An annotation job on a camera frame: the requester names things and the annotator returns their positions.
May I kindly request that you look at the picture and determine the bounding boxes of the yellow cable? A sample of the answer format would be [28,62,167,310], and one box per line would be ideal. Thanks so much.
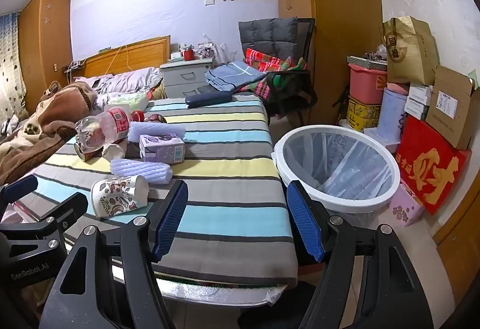
[109,44,130,69]

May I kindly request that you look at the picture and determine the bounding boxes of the tall wooden wardrobe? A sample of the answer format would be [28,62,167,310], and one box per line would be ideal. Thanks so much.
[277,0,383,135]

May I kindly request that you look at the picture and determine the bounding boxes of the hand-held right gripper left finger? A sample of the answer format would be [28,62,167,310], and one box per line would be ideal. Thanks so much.
[39,180,189,329]

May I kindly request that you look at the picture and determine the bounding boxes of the yellow patterned box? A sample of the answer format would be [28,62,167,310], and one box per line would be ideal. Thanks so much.
[346,96,381,133]

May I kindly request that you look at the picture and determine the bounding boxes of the white small box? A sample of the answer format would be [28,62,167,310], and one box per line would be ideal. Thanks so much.
[404,98,430,121]
[408,83,435,105]

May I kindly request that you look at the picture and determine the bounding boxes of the pink plastic bin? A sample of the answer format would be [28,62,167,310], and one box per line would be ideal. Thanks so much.
[348,63,389,105]

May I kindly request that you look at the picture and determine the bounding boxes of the small wooden wardrobe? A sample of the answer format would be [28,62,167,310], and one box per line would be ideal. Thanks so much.
[19,0,73,110]

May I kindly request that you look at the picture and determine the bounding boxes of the pale purple foam net sleeve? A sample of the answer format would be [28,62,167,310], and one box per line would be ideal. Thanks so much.
[110,158,174,185]

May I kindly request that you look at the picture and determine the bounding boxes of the patterned paper cup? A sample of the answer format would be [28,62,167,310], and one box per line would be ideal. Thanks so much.
[91,175,150,219]

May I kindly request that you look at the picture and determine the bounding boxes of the navy glasses case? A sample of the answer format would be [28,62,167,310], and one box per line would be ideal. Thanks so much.
[185,91,233,106]

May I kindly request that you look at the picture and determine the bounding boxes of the pale purple duvet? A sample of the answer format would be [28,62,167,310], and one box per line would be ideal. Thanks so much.
[73,67,164,105]

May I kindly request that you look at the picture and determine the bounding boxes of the patterned curtain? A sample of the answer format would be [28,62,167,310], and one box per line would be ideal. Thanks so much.
[0,14,29,127]

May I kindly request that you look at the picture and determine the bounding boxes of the wooden headboard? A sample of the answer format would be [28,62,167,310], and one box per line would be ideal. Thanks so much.
[83,35,171,79]

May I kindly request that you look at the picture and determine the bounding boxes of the white knitted cloth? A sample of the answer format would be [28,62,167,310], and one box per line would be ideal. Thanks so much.
[128,121,187,144]

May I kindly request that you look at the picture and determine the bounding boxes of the translucent plastic bin liner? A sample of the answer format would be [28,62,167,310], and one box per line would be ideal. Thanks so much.
[281,130,391,202]

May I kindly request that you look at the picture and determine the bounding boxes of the grey quilted chair cushion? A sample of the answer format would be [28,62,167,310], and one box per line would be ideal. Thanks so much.
[239,18,299,65]

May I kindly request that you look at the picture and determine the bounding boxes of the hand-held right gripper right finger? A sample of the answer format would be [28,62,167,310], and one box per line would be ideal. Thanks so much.
[287,181,437,329]

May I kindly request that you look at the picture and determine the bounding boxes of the pink flowered box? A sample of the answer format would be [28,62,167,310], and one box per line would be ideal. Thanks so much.
[388,183,422,226]

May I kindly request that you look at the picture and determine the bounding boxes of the grey nightstand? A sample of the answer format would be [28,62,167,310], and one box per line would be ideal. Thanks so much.
[160,58,218,99]

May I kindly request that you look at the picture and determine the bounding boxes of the kraft paper bag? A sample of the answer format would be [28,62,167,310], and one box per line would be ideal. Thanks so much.
[382,16,439,86]

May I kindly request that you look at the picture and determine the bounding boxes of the blue folded cloth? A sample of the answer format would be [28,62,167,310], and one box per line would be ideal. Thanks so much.
[204,61,269,91]

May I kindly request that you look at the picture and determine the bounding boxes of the brown cardboard box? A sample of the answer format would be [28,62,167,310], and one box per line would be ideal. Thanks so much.
[425,66,480,150]

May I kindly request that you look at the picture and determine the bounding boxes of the clear plastic bottle red label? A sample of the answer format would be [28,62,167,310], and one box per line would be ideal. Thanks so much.
[75,108,146,154]

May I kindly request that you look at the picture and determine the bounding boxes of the red plaid blanket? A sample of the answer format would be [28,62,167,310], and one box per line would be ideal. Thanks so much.
[242,48,312,99]

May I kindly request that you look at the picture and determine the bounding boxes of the flat patterned box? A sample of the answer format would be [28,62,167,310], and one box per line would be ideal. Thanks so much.
[347,52,389,71]

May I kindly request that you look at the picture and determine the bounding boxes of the pale blue cylinder box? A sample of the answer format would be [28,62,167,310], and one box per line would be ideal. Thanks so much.
[377,82,409,144]

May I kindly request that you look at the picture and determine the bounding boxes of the black chair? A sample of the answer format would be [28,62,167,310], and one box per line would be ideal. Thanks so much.
[262,17,317,120]

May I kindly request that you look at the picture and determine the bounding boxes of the white storage box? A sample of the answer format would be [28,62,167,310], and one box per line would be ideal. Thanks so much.
[364,127,400,153]

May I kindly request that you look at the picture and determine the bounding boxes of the striped tablecloth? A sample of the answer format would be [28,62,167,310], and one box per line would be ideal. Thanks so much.
[11,94,299,286]

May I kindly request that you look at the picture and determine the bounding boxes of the purple drink carton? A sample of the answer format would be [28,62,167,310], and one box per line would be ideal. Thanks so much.
[139,133,186,165]

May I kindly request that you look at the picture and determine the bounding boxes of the red drink can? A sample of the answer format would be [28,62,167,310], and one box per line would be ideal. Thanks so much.
[74,142,104,163]

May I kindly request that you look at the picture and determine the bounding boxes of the white plastic bag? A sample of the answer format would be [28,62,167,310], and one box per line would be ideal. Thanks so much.
[214,42,241,65]

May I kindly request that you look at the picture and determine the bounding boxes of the red gift box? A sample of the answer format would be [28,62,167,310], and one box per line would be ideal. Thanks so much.
[395,115,472,215]

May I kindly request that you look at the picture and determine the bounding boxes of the brown plush blanket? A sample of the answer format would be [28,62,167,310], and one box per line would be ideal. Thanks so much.
[0,82,107,187]

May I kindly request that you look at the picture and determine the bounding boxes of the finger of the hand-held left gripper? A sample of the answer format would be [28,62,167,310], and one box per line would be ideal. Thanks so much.
[0,175,39,208]
[7,193,89,240]

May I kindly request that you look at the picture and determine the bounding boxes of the power strip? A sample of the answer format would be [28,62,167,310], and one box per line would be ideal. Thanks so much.
[62,59,87,72]

